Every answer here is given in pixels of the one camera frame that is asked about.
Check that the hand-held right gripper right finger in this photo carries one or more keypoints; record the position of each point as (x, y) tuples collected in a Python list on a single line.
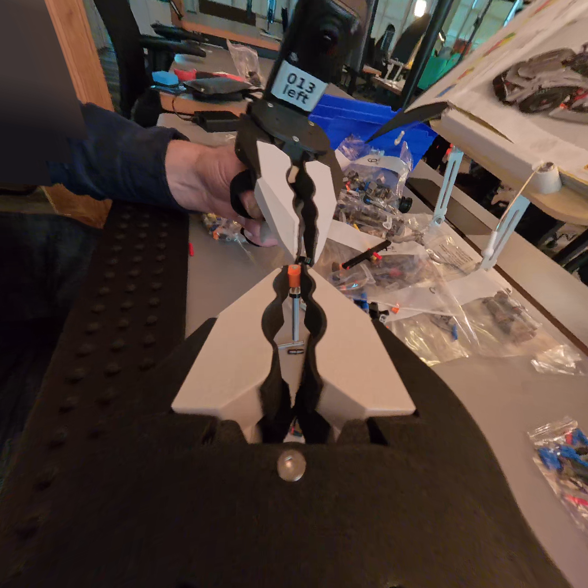
[(363, 367)]

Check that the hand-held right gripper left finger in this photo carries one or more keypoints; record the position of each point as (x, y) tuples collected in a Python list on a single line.
[(225, 367)]

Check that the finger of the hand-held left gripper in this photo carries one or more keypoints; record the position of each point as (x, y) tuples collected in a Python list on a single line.
[(271, 183), (328, 193)]

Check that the person's left forearm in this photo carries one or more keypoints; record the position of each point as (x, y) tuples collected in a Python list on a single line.
[(119, 156)]

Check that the large bag dark lego pieces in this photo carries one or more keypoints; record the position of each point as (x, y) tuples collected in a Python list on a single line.
[(367, 193)]

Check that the black lego beam red pins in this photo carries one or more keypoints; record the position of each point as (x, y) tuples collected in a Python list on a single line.
[(363, 259)]

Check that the black lego wheel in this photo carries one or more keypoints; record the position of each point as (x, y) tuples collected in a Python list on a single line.
[(405, 204)]

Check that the small bag blue lego pieces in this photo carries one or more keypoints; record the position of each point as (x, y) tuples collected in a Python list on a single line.
[(560, 464)]

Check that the person's left hand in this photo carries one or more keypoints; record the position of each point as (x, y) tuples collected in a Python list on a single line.
[(202, 179)]

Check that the blue plastic bin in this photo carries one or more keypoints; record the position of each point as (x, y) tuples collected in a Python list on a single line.
[(353, 119)]

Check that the black power adapter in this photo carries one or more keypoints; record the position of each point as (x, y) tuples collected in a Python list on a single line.
[(216, 120)]

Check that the dark pouch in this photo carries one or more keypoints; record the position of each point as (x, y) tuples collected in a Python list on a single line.
[(216, 87)]

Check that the pile of clear plastic bags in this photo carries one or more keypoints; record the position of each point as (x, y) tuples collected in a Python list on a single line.
[(436, 294)]

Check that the red cloth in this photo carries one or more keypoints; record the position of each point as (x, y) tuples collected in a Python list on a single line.
[(185, 74)]

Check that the blue sponge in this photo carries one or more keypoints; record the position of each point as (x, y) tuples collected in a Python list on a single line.
[(164, 79)]

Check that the dark perforated board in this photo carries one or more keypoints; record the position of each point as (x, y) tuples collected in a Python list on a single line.
[(92, 321)]

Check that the black office chair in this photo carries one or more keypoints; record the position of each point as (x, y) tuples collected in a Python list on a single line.
[(124, 55)]

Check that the open instruction book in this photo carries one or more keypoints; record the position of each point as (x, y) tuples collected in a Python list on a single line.
[(505, 128)]

